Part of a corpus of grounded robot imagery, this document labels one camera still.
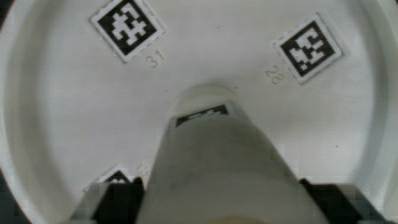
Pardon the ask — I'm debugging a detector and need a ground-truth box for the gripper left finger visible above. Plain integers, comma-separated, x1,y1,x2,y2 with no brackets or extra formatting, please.
69,177,146,224

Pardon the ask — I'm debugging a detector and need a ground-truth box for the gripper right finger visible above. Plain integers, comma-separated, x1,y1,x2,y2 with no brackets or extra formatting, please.
298,178,391,224

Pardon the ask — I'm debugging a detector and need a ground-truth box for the white cylindrical table leg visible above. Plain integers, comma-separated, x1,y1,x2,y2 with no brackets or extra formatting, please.
137,85,327,224

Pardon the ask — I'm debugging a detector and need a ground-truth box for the white round table top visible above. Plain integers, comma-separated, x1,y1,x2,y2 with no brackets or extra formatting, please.
0,0,398,224

